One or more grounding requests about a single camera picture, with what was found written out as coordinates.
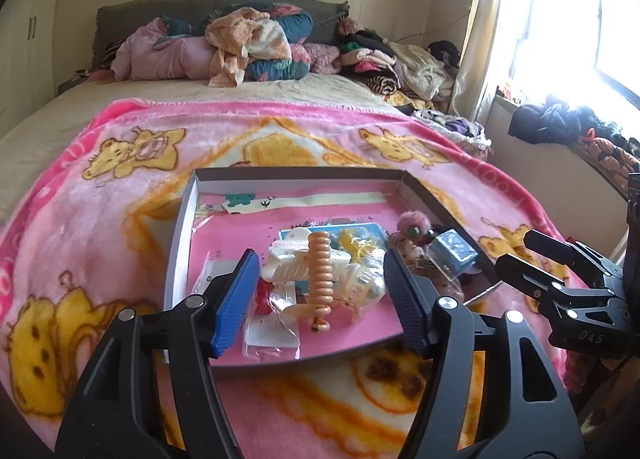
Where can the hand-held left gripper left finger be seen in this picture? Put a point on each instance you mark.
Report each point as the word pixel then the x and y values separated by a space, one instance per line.
pixel 235 306

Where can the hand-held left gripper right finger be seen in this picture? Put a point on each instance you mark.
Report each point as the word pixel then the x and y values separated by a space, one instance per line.
pixel 402 301

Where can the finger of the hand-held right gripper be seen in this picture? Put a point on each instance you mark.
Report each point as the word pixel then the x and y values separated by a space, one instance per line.
pixel 540 289
pixel 570 259

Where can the clear plastic packet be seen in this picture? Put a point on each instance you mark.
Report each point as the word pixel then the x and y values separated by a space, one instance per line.
pixel 215 271

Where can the clear plastic hair claw clip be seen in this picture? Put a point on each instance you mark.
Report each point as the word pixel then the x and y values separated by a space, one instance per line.
pixel 360 289

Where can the shallow cardboard box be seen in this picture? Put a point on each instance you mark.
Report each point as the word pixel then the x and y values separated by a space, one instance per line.
pixel 350 334

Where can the white hair claw clip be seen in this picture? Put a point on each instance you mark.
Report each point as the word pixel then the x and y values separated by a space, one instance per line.
pixel 287 264

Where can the small blue box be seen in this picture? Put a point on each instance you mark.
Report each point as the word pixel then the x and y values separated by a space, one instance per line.
pixel 452 251

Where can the yellow hair accessory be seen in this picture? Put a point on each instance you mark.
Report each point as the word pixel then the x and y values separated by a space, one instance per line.
pixel 355 244

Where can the orange spiral hair clip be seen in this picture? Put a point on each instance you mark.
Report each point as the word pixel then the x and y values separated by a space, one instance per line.
pixel 320 274

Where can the red hair accessory in packet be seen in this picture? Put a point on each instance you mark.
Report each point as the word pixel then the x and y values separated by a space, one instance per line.
pixel 262 296

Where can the polka dot scrunchie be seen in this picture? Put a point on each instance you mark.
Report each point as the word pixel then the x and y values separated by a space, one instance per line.
pixel 407 251

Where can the blue printed card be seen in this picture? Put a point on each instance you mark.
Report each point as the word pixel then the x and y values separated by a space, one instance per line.
pixel 375 230

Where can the dark clothes on windowsill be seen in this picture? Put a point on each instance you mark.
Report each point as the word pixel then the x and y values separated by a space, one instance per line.
pixel 555 121

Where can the pink printed blanket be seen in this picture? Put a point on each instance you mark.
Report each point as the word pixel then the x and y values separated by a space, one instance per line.
pixel 100 219

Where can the pile of mixed clothes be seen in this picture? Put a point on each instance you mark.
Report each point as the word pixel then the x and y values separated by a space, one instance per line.
pixel 400 66

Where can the window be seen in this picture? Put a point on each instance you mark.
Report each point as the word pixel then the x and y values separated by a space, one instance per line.
pixel 580 24

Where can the bed with beige sheet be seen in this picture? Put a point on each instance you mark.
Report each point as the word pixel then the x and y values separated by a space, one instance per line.
pixel 125 91

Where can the cream curtain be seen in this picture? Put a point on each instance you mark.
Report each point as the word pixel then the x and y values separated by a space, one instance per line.
pixel 480 29

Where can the pink plush quilt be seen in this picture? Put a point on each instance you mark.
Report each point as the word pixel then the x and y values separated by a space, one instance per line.
pixel 160 56

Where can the orange and cream cloth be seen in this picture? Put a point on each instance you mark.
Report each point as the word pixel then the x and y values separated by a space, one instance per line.
pixel 240 44

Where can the dark floral quilt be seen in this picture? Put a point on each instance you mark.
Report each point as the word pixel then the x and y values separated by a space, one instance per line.
pixel 295 26

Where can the cream wardrobe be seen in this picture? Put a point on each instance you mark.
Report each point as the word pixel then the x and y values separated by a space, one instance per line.
pixel 25 34

